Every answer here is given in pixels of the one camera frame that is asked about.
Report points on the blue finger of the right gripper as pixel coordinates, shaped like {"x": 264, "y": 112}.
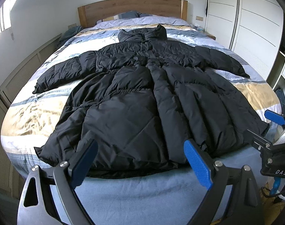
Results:
{"x": 274, "y": 117}

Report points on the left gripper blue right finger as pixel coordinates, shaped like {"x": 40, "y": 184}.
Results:
{"x": 244, "y": 204}

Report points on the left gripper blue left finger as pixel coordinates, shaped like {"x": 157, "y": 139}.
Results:
{"x": 37, "y": 204}

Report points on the black puffer down coat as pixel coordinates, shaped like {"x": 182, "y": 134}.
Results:
{"x": 140, "y": 99}

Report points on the blue gloved right hand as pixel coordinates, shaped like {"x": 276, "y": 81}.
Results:
{"x": 275, "y": 186}

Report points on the striped duvet cover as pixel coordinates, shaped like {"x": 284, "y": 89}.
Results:
{"x": 32, "y": 118}

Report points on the wooden nightstand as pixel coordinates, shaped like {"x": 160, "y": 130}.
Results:
{"x": 208, "y": 34}

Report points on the white sliding wardrobe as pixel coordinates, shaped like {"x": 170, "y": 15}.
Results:
{"x": 250, "y": 28}

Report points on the striped pillow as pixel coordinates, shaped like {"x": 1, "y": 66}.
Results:
{"x": 125, "y": 15}

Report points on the dark teal cloth pile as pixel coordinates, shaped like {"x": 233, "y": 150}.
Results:
{"x": 68, "y": 34}

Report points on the wooden headboard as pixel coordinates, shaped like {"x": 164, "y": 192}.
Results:
{"x": 91, "y": 13}

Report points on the beige low wall cabinet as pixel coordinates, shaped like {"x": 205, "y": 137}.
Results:
{"x": 9, "y": 178}

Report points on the beige wall switch plate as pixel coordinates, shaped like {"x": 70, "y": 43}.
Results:
{"x": 199, "y": 18}

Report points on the window with frame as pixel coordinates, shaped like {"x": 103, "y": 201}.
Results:
{"x": 5, "y": 10}

